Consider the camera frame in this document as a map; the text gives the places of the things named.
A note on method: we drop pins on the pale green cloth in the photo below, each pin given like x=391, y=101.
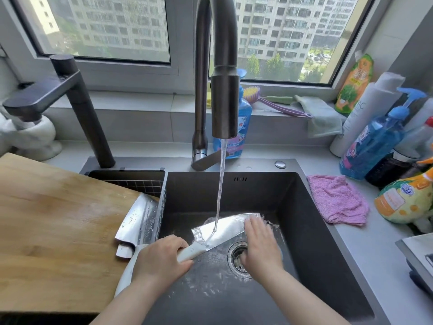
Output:
x=321, y=115

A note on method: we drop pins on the person's right thumb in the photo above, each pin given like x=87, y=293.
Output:
x=245, y=258

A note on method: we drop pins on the blue pump bottle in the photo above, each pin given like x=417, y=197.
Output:
x=372, y=145

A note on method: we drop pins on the round silver sink button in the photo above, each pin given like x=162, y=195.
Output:
x=280, y=164

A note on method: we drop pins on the dark steel kitchen sink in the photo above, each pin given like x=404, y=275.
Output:
x=297, y=213

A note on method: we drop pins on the white ceramic ornament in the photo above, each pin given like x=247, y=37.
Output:
x=33, y=138

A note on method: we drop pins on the stream of running water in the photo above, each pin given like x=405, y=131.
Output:
x=220, y=179

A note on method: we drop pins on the person's right hand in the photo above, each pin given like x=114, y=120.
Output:
x=262, y=248

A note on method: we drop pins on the pink dish cloth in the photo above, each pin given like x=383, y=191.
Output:
x=338, y=199

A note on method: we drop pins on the grey stove edge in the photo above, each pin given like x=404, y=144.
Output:
x=417, y=253

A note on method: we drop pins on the orange and green bottle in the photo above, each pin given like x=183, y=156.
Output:
x=355, y=84

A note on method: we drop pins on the person's left hand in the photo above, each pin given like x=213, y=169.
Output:
x=155, y=260

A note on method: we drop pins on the dark sink drain basket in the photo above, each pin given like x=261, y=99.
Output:
x=135, y=182

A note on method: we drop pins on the dark glass bottle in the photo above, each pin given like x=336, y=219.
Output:
x=389, y=169

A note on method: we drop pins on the blue dish soap bottle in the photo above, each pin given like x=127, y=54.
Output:
x=244, y=115

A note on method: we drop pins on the person's left forearm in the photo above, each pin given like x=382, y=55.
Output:
x=127, y=304

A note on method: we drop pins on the dark angular faucet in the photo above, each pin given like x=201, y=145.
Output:
x=84, y=108

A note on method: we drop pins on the tall curved grey faucet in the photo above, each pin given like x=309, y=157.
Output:
x=223, y=81

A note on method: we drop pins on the purple dish brush yellow bristles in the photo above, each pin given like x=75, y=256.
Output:
x=270, y=101

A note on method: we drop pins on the white spray bottle red cap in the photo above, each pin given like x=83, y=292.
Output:
x=417, y=131

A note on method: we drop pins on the white window frame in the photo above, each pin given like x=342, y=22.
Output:
x=182, y=47

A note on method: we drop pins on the person's right forearm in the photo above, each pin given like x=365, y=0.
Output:
x=297, y=301

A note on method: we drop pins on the tall white cylinder bottle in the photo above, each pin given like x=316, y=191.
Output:
x=362, y=115

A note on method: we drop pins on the wooden cutting board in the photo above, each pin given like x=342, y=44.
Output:
x=57, y=226

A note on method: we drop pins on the yellow green spray bottle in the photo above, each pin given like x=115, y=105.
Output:
x=406, y=199

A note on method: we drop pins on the person's left thumb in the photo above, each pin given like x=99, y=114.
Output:
x=184, y=266

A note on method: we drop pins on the round metal drain strainer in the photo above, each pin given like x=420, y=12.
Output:
x=237, y=263

